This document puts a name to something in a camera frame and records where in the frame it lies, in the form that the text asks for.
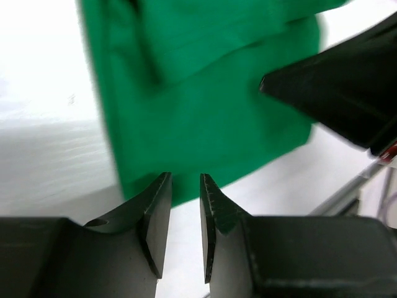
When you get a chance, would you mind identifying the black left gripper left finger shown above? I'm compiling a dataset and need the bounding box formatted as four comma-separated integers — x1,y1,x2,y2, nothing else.
1,173,172,297

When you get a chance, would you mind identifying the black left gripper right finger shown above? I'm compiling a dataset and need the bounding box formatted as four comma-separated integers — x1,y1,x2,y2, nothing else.
200,174,396,297

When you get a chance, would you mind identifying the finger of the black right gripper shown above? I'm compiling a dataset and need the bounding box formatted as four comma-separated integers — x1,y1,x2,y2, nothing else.
260,18,396,149

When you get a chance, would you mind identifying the green t-shirt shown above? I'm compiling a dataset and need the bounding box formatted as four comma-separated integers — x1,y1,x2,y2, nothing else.
79,1,341,205

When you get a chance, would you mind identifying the aluminium table frame rail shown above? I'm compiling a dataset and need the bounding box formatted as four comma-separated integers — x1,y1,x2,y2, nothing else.
308,162,386,216

